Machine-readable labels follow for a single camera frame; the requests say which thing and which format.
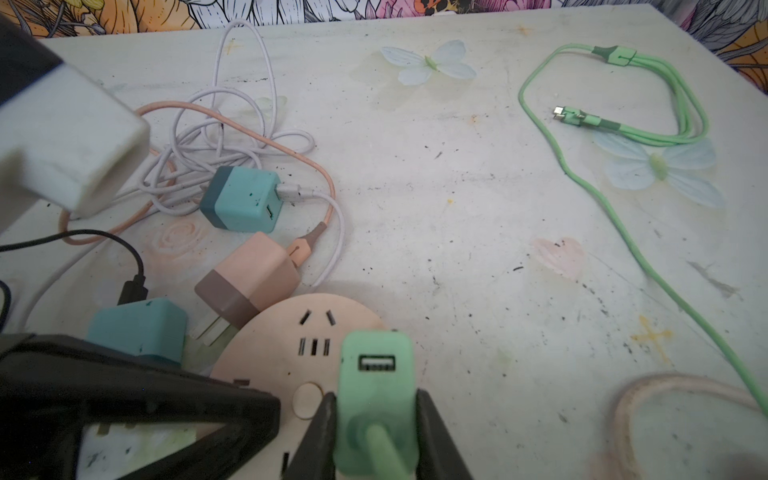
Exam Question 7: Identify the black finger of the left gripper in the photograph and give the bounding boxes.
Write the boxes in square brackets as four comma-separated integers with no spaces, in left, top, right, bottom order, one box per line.
[1,334,281,479]

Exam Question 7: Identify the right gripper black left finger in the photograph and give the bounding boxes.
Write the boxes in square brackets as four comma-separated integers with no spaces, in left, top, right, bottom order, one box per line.
[282,393,337,480]

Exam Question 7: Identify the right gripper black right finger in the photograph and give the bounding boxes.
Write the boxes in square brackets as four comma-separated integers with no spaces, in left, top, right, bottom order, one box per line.
[416,389,473,480]

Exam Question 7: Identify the green multi-head USB cable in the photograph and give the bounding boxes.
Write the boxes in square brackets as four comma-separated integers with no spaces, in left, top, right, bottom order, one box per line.
[363,43,768,480]

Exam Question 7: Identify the light green USB charger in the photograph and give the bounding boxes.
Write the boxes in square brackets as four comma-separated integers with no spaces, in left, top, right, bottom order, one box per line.
[334,330,419,479]

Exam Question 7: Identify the teal charger with black cable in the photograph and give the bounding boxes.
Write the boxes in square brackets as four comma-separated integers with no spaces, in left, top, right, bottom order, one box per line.
[86,298,188,367]

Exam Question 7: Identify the teal charger with white cable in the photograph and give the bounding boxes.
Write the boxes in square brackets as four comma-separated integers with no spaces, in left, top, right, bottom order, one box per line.
[199,166,283,233]

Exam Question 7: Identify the round pink power socket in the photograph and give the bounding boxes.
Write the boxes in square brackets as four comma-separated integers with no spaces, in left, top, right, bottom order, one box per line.
[211,294,388,479]

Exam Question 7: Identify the pink brown USB charger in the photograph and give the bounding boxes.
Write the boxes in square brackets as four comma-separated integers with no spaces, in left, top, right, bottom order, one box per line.
[194,232,300,329]

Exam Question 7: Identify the black thin USB cable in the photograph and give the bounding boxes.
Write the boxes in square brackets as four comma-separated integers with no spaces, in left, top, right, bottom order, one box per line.
[0,229,149,331]

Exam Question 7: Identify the pink socket cord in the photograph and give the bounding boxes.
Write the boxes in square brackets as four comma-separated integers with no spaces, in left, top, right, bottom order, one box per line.
[608,373,768,480]

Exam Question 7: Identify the pink multi-head USB cable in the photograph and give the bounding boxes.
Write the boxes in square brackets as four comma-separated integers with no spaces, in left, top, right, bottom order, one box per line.
[59,100,337,268]

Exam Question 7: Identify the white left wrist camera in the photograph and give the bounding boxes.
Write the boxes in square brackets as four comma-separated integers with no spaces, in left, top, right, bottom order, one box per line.
[1,20,150,229]

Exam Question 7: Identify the white thin USB cable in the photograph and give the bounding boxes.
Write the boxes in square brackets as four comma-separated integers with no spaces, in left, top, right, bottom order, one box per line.
[17,20,346,319]

